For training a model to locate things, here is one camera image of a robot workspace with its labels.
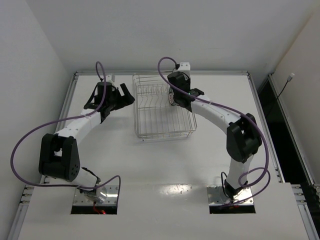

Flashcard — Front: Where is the dark teal rimmed plate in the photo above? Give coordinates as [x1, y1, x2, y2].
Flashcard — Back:
[168, 87, 177, 106]

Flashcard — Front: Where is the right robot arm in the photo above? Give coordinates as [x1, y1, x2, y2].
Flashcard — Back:
[167, 71, 262, 200]

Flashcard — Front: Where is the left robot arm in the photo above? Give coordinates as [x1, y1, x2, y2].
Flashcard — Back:
[38, 81, 135, 198]

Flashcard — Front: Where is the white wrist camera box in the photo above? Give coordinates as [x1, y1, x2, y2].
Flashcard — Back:
[106, 73, 115, 86]
[174, 62, 191, 78]

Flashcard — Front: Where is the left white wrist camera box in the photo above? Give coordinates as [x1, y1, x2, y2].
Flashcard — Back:
[106, 73, 115, 86]

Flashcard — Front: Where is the metal wire dish rack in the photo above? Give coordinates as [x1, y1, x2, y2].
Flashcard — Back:
[132, 74, 197, 141]

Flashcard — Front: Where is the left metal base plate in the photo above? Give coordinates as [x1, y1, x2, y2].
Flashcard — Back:
[73, 185, 119, 207]

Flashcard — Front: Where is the metal base plate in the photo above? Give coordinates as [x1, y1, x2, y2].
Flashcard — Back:
[207, 185, 254, 207]
[73, 185, 119, 207]

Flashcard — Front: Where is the black cable with white plug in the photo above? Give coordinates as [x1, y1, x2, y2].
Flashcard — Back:
[276, 72, 295, 100]

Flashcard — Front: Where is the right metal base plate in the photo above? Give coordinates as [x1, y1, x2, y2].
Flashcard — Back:
[207, 185, 254, 207]

